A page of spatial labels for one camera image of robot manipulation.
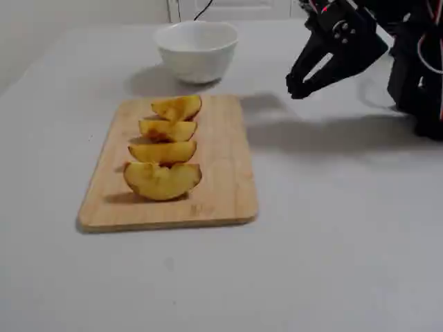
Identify white cabinet door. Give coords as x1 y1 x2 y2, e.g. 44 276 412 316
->
167 0 306 22

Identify largest apple slice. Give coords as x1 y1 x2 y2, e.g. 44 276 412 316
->
123 161 203 202

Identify white ceramic bowl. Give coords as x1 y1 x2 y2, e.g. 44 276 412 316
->
154 20 239 84

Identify red white servo wires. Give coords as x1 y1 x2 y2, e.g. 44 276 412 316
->
416 30 443 120

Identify wooden cutting board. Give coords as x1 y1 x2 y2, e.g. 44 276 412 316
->
76 93 259 233

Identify thin black wall cable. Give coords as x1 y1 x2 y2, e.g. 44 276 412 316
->
192 0 214 21

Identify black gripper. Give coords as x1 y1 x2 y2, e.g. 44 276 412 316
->
286 0 389 100

